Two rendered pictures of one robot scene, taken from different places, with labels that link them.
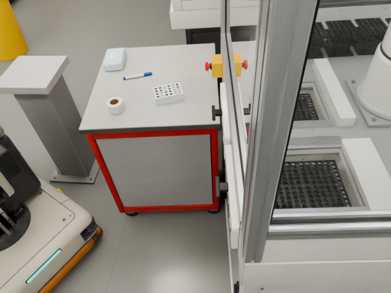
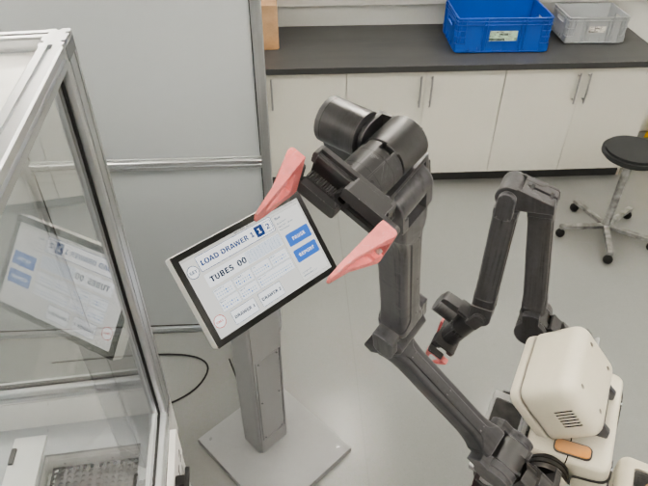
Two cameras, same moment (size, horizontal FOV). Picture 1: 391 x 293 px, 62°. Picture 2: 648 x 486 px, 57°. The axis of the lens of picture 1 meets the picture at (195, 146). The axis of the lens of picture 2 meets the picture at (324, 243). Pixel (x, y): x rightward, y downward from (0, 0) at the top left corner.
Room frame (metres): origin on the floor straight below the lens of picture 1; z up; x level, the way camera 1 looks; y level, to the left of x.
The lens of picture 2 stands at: (1.39, 0.12, 2.35)
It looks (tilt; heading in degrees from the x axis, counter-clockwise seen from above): 39 degrees down; 168
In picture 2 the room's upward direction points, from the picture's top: straight up
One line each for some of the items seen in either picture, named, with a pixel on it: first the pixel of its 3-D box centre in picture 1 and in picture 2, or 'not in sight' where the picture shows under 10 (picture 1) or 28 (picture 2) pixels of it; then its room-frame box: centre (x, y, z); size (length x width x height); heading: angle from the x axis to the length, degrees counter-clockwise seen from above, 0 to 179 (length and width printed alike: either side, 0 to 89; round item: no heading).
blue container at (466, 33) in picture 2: not in sight; (495, 24); (-2.15, 2.04, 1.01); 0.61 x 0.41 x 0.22; 80
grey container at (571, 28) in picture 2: not in sight; (588, 22); (-2.12, 2.69, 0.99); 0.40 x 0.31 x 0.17; 80
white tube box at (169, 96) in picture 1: (168, 93); not in sight; (1.13, 0.10, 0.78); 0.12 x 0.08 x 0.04; 101
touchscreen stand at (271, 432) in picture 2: not in sight; (267, 373); (-0.09, 0.22, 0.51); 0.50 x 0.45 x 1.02; 32
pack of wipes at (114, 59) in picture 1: (114, 59); not in sight; (1.45, 0.36, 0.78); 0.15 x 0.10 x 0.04; 179
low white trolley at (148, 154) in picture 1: (165, 136); not in sight; (1.27, 0.16, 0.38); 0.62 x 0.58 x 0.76; 176
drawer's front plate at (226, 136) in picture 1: (224, 119); not in sight; (0.84, -0.11, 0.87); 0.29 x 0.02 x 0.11; 176
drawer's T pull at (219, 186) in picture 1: (221, 187); (182, 480); (0.53, -0.06, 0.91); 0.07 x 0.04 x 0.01; 176
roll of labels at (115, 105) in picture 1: (115, 105); not in sight; (1.09, 0.32, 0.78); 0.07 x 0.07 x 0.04
